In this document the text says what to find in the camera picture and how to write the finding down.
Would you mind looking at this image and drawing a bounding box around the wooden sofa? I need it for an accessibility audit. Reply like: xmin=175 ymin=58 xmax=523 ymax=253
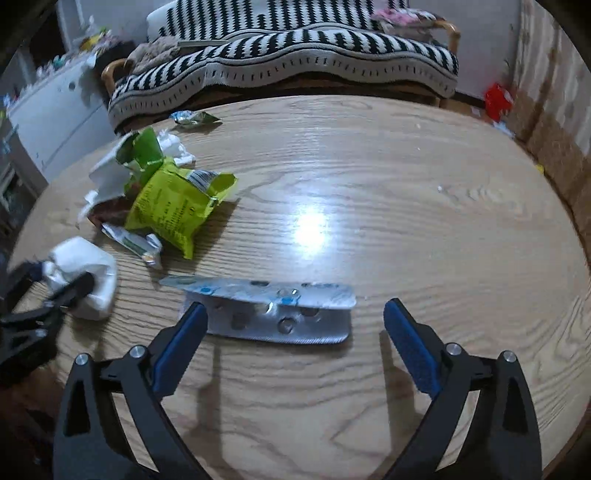
xmin=102 ymin=0 xmax=462 ymax=134

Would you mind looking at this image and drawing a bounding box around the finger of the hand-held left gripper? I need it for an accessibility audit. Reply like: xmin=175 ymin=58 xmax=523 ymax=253
xmin=2 ymin=260 xmax=49 ymax=305
xmin=39 ymin=271 xmax=94 ymax=315

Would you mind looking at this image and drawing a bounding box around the brown foil wrapper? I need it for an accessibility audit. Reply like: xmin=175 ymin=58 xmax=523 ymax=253
xmin=89 ymin=194 xmax=136 ymax=228

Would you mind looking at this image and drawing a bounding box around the cluster of small bottles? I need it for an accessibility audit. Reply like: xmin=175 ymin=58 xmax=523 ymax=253
xmin=0 ymin=16 xmax=114 ymax=108

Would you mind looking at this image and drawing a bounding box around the red plastic bag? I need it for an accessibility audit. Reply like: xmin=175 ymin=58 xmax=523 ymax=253
xmin=484 ymin=83 xmax=516 ymax=122

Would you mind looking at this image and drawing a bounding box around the beige patterned curtain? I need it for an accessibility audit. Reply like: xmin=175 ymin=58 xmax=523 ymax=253
xmin=510 ymin=0 xmax=591 ymax=155

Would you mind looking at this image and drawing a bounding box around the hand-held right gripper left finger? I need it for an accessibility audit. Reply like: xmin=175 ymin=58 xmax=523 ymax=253
xmin=52 ymin=302 xmax=208 ymax=480

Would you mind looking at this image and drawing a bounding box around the beige crumpled cloth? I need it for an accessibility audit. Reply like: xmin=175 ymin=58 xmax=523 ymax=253
xmin=127 ymin=37 xmax=182 ymax=71

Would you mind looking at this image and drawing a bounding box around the pink cloth on sofa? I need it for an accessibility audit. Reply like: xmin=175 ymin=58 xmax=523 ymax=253
xmin=372 ymin=7 xmax=439 ymax=29

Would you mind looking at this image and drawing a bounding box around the white dresser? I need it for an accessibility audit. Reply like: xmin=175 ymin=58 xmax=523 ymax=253
xmin=7 ymin=58 xmax=116 ymax=183

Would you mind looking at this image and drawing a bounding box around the black white striped blanket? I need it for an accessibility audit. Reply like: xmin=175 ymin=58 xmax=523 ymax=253
xmin=108 ymin=0 xmax=460 ymax=131

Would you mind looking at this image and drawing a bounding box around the white crumpled tissue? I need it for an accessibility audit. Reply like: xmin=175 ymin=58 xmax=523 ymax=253
xmin=156 ymin=130 xmax=195 ymax=165

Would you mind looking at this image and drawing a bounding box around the small green foil wrapper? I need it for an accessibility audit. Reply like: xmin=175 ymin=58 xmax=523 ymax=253
xmin=169 ymin=111 xmax=222 ymax=129

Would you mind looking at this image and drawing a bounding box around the white packet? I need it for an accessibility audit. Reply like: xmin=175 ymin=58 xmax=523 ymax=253
xmin=45 ymin=236 xmax=118 ymax=321

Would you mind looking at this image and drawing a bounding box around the yellow green snack bag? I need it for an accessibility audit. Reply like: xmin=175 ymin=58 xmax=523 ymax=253
xmin=124 ymin=158 xmax=239 ymax=260

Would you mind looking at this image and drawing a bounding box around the silver pill blister pack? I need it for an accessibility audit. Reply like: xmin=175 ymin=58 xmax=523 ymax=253
xmin=184 ymin=299 xmax=352 ymax=345
xmin=159 ymin=275 xmax=358 ymax=311

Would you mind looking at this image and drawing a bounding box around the white torn carton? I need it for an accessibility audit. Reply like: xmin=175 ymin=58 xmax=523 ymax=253
xmin=78 ymin=128 xmax=165 ymax=228

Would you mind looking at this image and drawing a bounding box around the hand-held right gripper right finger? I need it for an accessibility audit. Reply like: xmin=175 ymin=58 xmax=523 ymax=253
xmin=383 ymin=298 xmax=542 ymax=480

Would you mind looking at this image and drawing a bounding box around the white green torn wrapper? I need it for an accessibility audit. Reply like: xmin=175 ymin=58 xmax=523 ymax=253
xmin=100 ymin=222 xmax=165 ymax=270

